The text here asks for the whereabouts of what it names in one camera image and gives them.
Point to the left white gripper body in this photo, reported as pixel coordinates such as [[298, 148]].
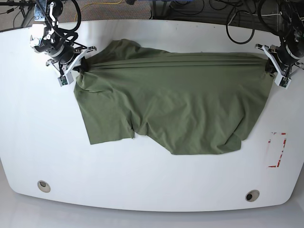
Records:
[[286, 59]]

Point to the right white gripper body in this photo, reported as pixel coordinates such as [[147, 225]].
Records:
[[64, 62]]

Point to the green T-shirt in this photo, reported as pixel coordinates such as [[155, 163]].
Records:
[[189, 103]]

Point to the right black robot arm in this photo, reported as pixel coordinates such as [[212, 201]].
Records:
[[46, 35]]

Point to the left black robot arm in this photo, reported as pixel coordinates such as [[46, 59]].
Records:
[[292, 13]]

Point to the red tape marking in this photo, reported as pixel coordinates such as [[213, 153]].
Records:
[[275, 149]]

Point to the left table cable grommet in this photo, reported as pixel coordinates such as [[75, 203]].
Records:
[[43, 186]]

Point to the table cable grommet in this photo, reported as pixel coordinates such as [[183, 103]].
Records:
[[43, 186], [252, 196]]

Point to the right table cable grommet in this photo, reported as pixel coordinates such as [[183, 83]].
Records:
[[252, 196]]

